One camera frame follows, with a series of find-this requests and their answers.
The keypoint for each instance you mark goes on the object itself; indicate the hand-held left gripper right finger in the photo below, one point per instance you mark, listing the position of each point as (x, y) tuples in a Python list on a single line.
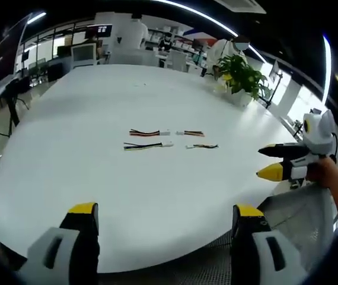
[(255, 258)]

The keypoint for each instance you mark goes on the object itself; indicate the short ceiling light strip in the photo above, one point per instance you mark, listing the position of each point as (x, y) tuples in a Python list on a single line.
[(36, 17)]

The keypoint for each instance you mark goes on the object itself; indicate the black wall monitor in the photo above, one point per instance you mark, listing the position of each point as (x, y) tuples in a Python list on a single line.
[(100, 29)]

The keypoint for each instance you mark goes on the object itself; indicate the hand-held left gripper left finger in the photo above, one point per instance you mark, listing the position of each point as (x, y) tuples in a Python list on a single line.
[(68, 255)]

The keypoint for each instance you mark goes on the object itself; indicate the long ceiling light strip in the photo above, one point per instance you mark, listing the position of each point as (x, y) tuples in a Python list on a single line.
[(204, 16)]

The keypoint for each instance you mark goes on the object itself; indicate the person's right hand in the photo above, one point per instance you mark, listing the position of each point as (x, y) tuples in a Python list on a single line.
[(320, 173)]

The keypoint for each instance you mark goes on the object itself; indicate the curved ceiling light strip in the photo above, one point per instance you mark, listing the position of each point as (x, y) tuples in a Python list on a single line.
[(327, 65)]

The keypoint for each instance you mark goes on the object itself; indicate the white computer monitor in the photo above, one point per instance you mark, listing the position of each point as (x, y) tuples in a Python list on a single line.
[(83, 55)]

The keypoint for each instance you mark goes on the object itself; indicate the green potted plant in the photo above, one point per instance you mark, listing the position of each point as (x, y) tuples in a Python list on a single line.
[(241, 74)]

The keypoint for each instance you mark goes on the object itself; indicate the white office chair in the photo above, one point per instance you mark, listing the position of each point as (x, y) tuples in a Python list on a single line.
[(178, 60)]

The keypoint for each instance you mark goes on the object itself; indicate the black tripod stand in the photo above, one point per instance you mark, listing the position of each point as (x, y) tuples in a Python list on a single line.
[(12, 98)]

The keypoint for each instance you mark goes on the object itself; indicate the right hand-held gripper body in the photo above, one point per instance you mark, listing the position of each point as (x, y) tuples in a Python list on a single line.
[(318, 133)]

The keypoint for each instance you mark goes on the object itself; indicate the grey mesh chair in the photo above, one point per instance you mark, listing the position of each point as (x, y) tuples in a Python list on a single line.
[(302, 213)]

